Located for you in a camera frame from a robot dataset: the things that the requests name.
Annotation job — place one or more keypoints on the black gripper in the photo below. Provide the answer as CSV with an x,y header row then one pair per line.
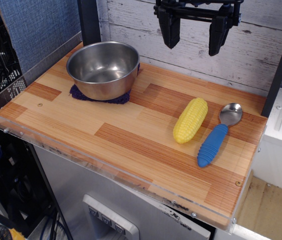
x,y
222,14

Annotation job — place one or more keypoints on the silver metal pot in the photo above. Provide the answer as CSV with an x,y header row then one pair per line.
x,y
106,52

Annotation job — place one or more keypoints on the yellow plastic corn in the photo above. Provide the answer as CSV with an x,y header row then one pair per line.
x,y
190,120

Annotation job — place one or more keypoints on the purple rag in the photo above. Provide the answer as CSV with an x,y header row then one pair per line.
x,y
103,82

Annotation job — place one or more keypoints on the clear acrylic table guard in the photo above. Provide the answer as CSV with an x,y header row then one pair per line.
x,y
134,142

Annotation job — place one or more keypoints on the blue fabric partition panel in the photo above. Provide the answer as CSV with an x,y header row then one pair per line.
x,y
39,27

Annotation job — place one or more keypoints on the silver toy fridge cabinet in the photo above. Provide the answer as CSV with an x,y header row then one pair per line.
x,y
95,206

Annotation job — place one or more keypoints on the blue handled metal spoon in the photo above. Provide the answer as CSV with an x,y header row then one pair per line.
x,y
230,115

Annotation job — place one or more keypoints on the black metal post left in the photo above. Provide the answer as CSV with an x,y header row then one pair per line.
x,y
89,21

